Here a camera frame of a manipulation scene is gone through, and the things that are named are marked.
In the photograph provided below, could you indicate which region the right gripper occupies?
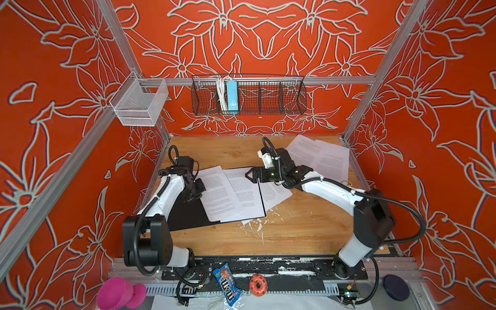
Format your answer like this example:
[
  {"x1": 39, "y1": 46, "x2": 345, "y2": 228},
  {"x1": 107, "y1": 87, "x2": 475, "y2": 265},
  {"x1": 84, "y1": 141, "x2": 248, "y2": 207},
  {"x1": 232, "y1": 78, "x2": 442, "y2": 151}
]
[{"x1": 243, "y1": 165, "x2": 286, "y2": 183}]

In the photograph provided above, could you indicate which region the paper sheet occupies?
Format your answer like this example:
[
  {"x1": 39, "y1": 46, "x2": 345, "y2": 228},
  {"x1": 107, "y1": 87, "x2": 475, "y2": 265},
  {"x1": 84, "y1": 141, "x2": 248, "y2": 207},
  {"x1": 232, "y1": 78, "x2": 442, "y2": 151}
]
[
  {"x1": 313, "y1": 140, "x2": 350, "y2": 185},
  {"x1": 221, "y1": 167, "x2": 266, "y2": 223},
  {"x1": 236, "y1": 183, "x2": 293, "y2": 225},
  {"x1": 198, "y1": 166, "x2": 243, "y2": 222},
  {"x1": 285, "y1": 135, "x2": 322, "y2": 170}
]

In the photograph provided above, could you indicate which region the grey clip folder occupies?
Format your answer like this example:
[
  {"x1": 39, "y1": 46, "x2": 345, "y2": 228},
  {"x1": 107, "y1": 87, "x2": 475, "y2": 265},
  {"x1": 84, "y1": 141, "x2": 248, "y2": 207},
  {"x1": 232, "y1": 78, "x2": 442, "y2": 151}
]
[{"x1": 166, "y1": 165, "x2": 267, "y2": 232}]

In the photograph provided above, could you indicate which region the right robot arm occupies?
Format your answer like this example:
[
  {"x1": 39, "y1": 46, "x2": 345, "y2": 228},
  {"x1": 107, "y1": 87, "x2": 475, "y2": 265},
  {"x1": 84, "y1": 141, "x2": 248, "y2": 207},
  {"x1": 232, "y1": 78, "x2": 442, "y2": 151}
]
[{"x1": 245, "y1": 137, "x2": 427, "y2": 280}]

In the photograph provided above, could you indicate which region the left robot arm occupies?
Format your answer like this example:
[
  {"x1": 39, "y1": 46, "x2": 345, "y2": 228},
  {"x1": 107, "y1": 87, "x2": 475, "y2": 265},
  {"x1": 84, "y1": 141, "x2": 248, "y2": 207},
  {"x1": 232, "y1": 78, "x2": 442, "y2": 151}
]
[{"x1": 122, "y1": 145, "x2": 205, "y2": 276}]

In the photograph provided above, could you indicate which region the blue white box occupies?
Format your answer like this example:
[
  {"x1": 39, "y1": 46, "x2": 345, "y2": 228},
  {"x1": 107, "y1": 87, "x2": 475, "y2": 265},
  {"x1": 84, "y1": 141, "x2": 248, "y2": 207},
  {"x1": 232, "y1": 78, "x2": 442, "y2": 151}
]
[{"x1": 226, "y1": 80, "x2": 239, "y2": 114}]

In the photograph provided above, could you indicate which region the blue candy bag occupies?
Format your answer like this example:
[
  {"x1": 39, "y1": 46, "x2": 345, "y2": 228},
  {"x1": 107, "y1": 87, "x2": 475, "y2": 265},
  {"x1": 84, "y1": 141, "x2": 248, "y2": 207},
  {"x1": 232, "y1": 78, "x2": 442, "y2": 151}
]
[{"x1": 213, "y1": 263, "x2": 242, "y2": 307}]

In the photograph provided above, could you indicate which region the clear plastic bin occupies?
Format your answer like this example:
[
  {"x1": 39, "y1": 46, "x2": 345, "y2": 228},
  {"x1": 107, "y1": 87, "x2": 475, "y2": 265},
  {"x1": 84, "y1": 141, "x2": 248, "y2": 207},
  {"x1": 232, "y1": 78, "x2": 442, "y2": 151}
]
[{"x1": 110, "y1": 72, "x2": 169, "y2": 127}]

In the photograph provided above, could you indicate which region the red toy wheel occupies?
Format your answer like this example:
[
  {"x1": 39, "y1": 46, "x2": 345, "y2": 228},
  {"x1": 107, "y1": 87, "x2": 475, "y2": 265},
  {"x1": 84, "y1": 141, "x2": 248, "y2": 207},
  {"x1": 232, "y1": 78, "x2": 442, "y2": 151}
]
[{"x1": 249, "y1": 275, "x2": 268, "y2": 297}]

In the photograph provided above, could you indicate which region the pink dumbbell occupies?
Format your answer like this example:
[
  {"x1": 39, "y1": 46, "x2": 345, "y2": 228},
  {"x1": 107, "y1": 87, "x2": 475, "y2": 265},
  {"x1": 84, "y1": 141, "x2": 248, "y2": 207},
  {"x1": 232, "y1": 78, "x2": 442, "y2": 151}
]
[{"x1": 97, "y1": 277, "x2": 147, "y2": 310}]

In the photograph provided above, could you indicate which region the small green circuit board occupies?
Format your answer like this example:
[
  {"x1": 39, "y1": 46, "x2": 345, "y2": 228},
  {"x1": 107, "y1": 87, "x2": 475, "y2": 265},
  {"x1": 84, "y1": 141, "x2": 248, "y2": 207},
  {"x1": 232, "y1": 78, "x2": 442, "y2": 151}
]
[{"x1": 338, "y1": 282, "x2": 359, "y2": 307}]

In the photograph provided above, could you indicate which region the dark round disc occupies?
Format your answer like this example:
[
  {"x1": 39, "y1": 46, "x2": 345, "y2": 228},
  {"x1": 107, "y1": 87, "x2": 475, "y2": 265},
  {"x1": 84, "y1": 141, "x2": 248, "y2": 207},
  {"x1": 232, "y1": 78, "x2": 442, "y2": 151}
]
[{"x1": 383, "y1": 275, "x2": 410, "y2": 302}]

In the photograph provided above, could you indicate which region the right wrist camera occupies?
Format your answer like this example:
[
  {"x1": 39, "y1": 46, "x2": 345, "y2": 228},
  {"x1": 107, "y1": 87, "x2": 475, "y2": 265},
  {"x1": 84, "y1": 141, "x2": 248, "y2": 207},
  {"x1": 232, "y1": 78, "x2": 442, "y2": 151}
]
[{"x1": 257, "y1": 150, "x2": 274, "y2": 169}]

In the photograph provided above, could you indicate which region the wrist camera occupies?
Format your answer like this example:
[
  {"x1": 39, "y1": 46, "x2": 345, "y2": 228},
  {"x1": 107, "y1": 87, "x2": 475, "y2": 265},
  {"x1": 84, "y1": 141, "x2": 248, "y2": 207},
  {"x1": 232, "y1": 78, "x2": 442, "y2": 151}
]
[
  {"x1": 175, "y1": 156, "x2": 195, "y2": 170},
  {"x1": 257, "y1": 150, "x2": 274, "y2": 169}
]

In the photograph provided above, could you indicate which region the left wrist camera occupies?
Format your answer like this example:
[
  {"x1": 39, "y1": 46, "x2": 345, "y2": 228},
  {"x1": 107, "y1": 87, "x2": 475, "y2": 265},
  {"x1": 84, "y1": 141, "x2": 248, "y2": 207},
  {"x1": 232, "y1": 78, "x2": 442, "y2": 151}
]
[{"x1": 175, "y1": 156, "x2": 195, "y2": 170}]

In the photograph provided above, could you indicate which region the black wire basket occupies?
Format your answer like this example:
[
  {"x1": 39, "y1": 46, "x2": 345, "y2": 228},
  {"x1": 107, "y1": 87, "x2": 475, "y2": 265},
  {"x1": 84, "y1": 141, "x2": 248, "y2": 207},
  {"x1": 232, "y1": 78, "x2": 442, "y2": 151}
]
[{"x1": 191, "y1": 74, "x2": 307, "y2": 116}]

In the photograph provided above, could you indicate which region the white cable bundle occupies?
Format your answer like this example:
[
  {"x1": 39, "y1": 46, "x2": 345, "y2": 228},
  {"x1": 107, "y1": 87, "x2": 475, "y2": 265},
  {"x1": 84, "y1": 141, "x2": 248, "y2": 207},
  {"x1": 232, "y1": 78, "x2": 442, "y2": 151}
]
[{"x1": 215, "y1": 76, "x2": 229, "y2": 112}]

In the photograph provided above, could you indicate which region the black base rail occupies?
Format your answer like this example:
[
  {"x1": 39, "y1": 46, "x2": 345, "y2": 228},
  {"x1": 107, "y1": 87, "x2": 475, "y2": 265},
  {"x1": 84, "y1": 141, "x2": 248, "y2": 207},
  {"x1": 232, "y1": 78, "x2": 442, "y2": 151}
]
[{"x1": 161, "y1": 255, "x2": 369, "y2": 282}]

